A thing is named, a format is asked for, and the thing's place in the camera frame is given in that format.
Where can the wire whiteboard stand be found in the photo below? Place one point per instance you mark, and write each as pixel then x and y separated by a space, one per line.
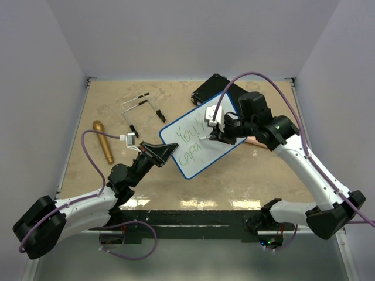
pixel 140 104

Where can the gold microphone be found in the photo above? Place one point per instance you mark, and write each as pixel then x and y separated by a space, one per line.
pixel 98 126

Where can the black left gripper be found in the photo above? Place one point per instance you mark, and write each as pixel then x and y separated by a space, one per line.
pixel 152 151

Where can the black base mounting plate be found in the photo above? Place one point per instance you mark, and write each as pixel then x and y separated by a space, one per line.
pixel 200 224

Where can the black hard case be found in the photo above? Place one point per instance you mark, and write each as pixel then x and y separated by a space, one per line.
pixel 215 85

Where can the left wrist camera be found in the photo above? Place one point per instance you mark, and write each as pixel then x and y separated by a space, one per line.
pixel 130 140

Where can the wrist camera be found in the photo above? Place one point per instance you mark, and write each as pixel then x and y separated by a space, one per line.
pixel 130 140
pixel 214 116

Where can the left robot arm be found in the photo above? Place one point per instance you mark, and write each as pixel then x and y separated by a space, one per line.
pixel 48 221

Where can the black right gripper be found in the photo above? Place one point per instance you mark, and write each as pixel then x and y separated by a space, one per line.
pixel 224 136

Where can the pink microphone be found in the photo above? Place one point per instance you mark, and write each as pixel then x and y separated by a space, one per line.
pixel 253 141

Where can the blue framed whiteboard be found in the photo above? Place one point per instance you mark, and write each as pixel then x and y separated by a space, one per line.
pixel 194 155

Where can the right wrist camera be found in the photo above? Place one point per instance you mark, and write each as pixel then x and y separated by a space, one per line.
pixel 214 116

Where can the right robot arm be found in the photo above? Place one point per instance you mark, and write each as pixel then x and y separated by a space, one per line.
pixel 334 204

